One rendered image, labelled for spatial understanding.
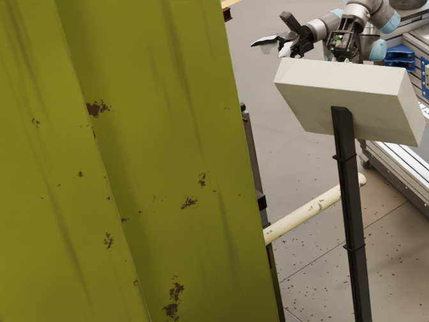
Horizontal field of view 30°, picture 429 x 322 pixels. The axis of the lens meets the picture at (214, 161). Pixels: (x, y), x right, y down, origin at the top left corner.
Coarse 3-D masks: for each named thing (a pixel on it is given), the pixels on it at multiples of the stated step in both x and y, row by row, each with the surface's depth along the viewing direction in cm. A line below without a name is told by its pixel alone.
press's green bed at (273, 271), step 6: (264, 228) 274; (270, 246) 279; (270, 252) 280; (270, 258) 281; (270, 270) 284; (276, 276) 287; (276, 282) 288; (276, 288) 289; (276, 294) 290; (276, 300) 292; (282, 306) 295; (282, 312) 296; (282, 318) 297
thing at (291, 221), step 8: (360, 176) 258; (360, 184) 258; (328, 192) 254; (336, 192) 254; (312, 200) 253; (320, 200) 252; (328, 200) 252; (336, 200) 254; (304, 208) 249; (312, 208) 250; (320, 208) 251; (288, 216) 247; (296, 216) 247; (304, 216) 248; (312, 216) 250; (272, 224) 246; (280, 224) 245; (288, 224) 246; (296, 224) 247; (264, 232) 243; (272, 232) 243; (280, 232) 244; (272, 240) 244
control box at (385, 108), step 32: (288, 64) 212; (320, 64) 208; (352, 64) 204; (288, 96) 216; (320, 96) 209; (352, 96) 203; (384, 96) 197; (320, 128) 228; (384, 128) 214; (416, 128) 212
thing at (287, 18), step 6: (282, 12) 266; (288, 12) 265; (282, 18) 266; (288, 18) 264; (294, 18) 265; (288, 24) 268; (294, 24) 266; (300, 24) 268; (294, 30) 269; (300, 30) 269
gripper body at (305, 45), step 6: (306, 24) 273; (306, 30) 273; (312, 30) 271; (282, 36) 269; (288, 36) 269; (294, 36) 268; (300, 36) 269; (306, 36) 272; (312, 36) 272; (282, 42) 270; (300, 42) 269; (306, 42) 274; (312, 42) 274; (294, 48) 270; (300, 48) 270; (306, 48) 274; (312, 48) 276; (294, 54) 270; (300, 54) 271
